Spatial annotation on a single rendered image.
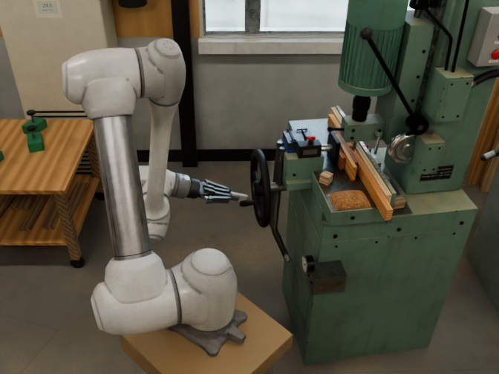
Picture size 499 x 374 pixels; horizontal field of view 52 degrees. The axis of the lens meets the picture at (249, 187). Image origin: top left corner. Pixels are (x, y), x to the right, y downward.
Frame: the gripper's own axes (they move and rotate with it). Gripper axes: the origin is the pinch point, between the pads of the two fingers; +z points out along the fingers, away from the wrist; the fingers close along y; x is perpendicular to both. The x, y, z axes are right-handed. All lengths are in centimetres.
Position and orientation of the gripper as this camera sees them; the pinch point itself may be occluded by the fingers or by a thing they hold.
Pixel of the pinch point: (237, 197)
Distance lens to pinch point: 198.5
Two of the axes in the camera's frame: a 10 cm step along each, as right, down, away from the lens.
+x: -3.5, 7.8, 5.1
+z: 9.2, 1.9, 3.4
